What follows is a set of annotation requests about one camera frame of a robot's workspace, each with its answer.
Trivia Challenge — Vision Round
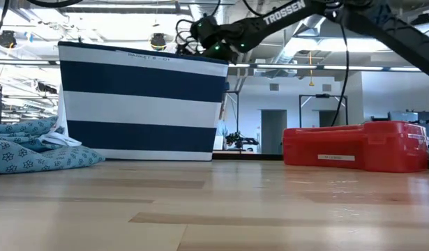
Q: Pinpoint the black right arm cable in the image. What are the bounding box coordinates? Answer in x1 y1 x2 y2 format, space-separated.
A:
331 20 351 127

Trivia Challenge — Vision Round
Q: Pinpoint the yellow hanging cord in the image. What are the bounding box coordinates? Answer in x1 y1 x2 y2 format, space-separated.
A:
308 51 315 87

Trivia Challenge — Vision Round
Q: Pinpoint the navy white striped fabric basket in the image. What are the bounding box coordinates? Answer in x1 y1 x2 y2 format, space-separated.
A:
57 40 230 162

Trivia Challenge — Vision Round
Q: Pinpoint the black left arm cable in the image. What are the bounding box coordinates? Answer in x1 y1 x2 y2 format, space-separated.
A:
0 0 10 48

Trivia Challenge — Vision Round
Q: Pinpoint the distant black robot device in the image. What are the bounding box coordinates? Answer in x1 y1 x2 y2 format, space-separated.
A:
225 131 259 150

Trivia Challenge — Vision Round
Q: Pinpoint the red first aid kit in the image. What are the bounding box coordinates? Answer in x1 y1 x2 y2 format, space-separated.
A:
282 120 429 174

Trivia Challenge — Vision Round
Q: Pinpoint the black metal frame stand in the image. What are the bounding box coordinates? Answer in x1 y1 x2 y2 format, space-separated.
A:
299 93 349 128

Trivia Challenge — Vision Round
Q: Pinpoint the grey door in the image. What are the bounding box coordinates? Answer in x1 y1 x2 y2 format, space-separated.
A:
261 109 288 155

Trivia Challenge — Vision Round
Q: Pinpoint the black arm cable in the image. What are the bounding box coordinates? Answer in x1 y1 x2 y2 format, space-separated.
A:
331 20 351 127
0 0 10 48

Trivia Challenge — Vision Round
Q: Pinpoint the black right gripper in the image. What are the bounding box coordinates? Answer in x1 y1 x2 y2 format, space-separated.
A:
177 40 241 64

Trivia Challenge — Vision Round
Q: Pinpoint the blue flower patterned cloth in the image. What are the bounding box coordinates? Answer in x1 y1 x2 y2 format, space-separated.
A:
0 116 106 175

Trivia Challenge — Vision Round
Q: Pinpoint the black ceiling cable reel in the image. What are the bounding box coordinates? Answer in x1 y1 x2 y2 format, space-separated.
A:
150 33 168 52
0 30 18 49

